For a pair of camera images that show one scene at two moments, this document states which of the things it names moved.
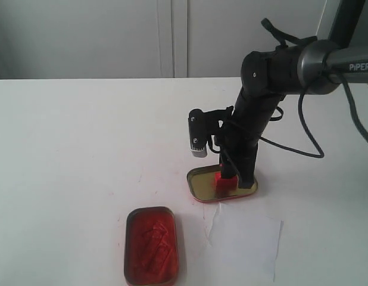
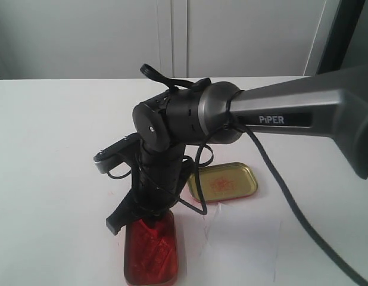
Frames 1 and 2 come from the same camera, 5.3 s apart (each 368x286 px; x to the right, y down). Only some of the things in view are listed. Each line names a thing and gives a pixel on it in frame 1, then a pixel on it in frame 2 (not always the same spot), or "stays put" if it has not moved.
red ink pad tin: (150, 256) stays put
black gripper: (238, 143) to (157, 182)
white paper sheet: (242, 246) stays put
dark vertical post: (345, 21) stays put
